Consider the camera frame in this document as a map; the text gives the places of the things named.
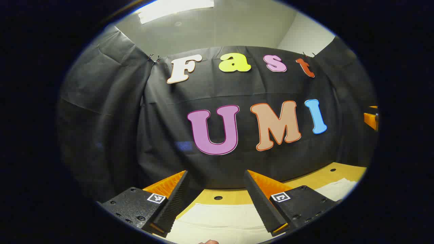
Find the ceiling light panel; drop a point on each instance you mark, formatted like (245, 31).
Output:
(176, 8)

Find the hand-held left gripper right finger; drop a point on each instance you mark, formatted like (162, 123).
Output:
(262, 206)

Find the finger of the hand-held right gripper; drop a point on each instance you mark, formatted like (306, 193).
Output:
(370, 119)

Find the white jeans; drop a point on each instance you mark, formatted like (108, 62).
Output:
(220, 220)

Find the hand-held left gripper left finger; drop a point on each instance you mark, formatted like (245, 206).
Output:
(171, 206)

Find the black backdrop cloth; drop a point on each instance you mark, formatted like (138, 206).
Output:
(169, 135)

